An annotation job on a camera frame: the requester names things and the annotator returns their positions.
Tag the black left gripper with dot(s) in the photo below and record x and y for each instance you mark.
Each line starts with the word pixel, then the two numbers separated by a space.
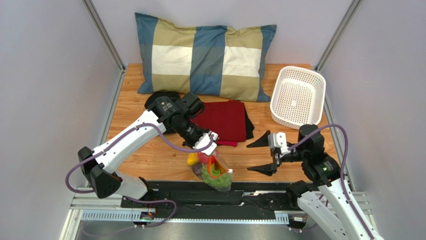
pixel 202 131

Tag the blue beige checkered pillow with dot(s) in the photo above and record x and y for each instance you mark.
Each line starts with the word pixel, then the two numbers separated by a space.
pixel 214 60

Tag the left aluminium corner post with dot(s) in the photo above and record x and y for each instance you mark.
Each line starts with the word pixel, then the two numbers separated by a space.
pixel 96 19

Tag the dark purple date fruit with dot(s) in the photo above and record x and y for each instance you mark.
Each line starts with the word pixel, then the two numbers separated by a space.
pixel 197 169

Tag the right aluminium corner post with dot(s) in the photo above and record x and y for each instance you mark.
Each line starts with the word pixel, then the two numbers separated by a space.
pixel 338 33

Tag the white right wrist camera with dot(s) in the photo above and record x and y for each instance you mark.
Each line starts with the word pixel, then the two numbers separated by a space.
pixel 277 143

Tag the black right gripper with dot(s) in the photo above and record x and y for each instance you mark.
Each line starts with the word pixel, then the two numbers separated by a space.
pixel 274 157

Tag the black folded cloth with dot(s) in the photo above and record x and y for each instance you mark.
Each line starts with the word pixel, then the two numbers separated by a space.
pixel 249 127

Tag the dark red folded cloth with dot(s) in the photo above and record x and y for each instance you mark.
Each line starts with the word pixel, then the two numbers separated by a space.
pixel 227 119

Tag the black cap with letter R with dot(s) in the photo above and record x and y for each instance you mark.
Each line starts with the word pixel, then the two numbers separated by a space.
pixel 170 94

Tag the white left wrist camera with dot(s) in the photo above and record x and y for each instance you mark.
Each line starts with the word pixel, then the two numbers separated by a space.
pixel 207 144

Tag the yellow pear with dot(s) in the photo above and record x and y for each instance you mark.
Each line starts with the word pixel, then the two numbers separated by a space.
pixel 192 159

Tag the white perforated plastic basket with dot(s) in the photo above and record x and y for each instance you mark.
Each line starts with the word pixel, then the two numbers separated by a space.
pixel 298 97

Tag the aluminium frame rail base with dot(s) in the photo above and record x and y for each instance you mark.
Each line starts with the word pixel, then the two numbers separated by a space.
pixel 90 208

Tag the red apple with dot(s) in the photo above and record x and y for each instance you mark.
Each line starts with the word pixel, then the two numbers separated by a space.
pixel 203 158

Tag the clear zip bag orange zipper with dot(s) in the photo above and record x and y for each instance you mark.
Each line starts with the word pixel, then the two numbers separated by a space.
pixel 216 161

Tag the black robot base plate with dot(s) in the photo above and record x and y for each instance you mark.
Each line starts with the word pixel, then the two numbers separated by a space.
pixel 196 200

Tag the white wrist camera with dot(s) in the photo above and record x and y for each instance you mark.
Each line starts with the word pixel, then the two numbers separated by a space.
pixel 277 143
pixel 207 144

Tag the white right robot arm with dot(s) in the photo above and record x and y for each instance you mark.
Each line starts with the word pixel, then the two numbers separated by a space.
pixel 346 220

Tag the green grape bunch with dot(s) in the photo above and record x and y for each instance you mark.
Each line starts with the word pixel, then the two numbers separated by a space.
pixel 220 181

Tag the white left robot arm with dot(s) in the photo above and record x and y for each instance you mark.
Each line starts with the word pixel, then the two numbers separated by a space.
pixel 166 115

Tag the aluminium corner post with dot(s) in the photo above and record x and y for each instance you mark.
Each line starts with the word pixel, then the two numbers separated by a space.
pixel 338 33
pixel 96 19

